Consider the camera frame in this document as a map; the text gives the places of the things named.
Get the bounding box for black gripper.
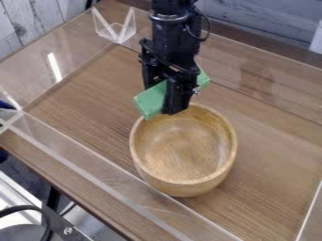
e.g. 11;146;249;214
139;12;204;115

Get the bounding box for green rectangular block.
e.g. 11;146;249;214
134;72;210;121

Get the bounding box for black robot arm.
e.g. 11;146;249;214
139;0;205;115

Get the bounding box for brown wooden bowl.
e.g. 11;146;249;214
130;104;238;197

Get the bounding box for clear acrylic tray walls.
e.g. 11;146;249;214
0;3;322;241

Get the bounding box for black table leg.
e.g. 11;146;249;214
47;187;62;211

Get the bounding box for grey metal bracket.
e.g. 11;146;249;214
41;214;94;241

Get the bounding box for black cable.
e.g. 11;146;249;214
0;204;54;241

